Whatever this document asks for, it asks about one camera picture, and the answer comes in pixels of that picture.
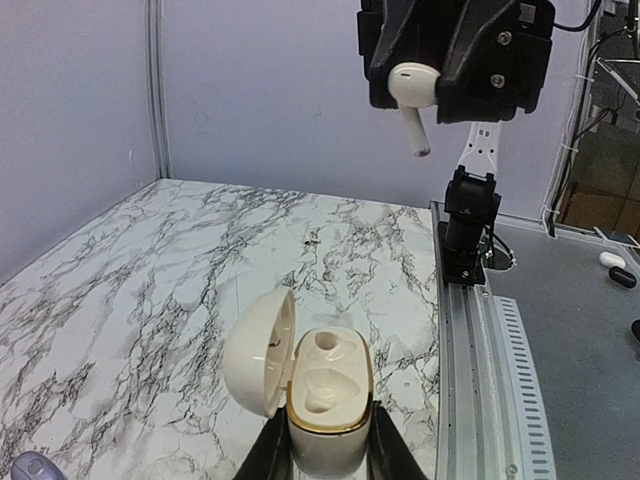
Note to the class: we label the aluminium front rail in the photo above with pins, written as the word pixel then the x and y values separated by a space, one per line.
pixel 492 419

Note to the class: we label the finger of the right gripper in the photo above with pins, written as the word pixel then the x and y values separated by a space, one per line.
pixel 496 62
pixel 395 32

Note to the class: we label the purple earbud charging case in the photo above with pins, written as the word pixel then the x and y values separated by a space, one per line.
pixel 32 465

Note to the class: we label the black case on right bench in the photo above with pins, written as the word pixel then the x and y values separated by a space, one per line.
pixel 623 277

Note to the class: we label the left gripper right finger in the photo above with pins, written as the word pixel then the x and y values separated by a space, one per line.
pixel 388 456

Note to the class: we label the white case on right bench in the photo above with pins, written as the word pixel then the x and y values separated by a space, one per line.
pixel 610 260

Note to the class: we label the open black earbud case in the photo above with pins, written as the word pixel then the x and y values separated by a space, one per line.
pixel 635 329

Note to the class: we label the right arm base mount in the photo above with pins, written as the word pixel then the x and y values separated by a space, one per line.
pixel 467 240

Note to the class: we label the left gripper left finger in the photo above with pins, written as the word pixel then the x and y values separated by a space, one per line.
pixel 269 457

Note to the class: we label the white charging case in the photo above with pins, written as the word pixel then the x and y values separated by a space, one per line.
pixel 324 379

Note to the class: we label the right aluminium frame post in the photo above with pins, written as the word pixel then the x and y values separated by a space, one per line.
pixel 156 87

